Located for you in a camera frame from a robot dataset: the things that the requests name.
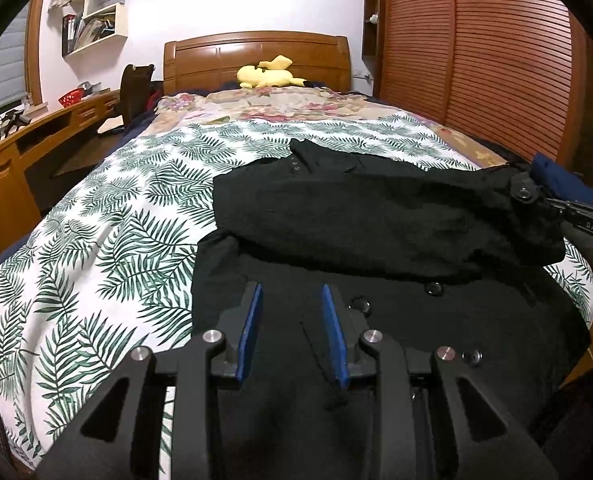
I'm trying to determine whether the black coat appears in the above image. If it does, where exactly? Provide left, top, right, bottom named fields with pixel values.
left=191, top=139, right=592, bottom=480

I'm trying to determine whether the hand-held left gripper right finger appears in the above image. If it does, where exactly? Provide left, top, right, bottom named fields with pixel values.
left=321, top=283, right=559, bottom=480

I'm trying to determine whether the navy folded garment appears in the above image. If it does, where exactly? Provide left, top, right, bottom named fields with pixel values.
left=531, top=154, right=593, bottom=209

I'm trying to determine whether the black binder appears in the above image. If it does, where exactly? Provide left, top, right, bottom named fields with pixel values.
left=62, top=14, right=78, bottom=56

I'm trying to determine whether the wooden slatted wardrobe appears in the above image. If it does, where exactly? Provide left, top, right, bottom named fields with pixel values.
left=379, top=0, right=589, bottom=167

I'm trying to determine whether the white wall shelf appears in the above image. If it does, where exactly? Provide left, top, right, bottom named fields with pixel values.
left=49, top=0, right=134, bottom=58

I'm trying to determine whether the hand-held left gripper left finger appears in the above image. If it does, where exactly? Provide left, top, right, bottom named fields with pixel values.
left=36, top=281, right=264, bottom=480

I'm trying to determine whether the dark chair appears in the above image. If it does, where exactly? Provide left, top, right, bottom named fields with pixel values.
left=98, top=64, right=156, bottom=136

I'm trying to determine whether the floral quilt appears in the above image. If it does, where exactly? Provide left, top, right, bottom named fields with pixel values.
left=141, top=85, right=508, bottom=171

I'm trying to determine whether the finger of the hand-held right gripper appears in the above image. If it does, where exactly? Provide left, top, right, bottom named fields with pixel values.
left=509, top=170, right=577, bottom=217

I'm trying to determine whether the grey window blind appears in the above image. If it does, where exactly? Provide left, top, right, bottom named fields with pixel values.
left=0, top=7, right=30, bottom=122

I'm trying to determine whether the person's dark leg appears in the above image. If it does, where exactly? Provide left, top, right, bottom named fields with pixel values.
left=531, top=364, right=593, bottom=480

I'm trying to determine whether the wooden open shelf column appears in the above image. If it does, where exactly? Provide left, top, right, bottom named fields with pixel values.
left=362, top=0, right=389, bottom=61

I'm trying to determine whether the leaf print bed sheet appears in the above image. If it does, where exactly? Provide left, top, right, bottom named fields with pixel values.
left=0, top=114, right=593, bottom=476

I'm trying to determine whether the yellow plush toy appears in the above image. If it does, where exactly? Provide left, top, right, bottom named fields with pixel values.
left=236, top=55, right=308, bottom=90

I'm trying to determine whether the wooden bed headboard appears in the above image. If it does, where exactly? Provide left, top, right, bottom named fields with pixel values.
left=164, top=31, right=352, bottom=97

